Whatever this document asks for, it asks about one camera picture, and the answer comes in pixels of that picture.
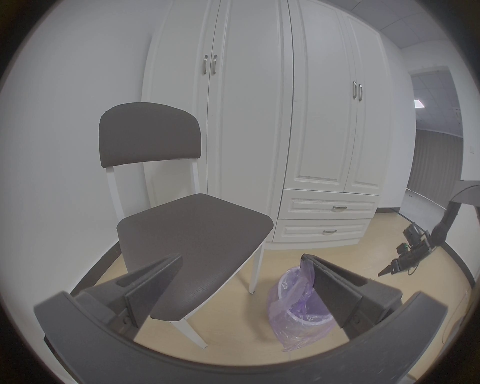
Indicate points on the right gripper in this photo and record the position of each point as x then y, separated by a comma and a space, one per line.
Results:
412, 257

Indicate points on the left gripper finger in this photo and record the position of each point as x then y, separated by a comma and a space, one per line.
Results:
146, 288

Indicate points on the purple plastic bag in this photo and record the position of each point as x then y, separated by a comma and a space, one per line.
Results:
292, 332

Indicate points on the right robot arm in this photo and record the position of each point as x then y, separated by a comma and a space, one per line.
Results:
465, 195

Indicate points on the white trash bin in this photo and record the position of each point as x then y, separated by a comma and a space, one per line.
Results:
312, 321

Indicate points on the white chair dark grey seat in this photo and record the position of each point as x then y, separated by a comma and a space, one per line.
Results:
150, 135

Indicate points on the white wardrobe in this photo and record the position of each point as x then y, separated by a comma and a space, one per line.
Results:
255, 112

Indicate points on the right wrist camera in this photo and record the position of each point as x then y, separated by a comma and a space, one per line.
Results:
412, 232

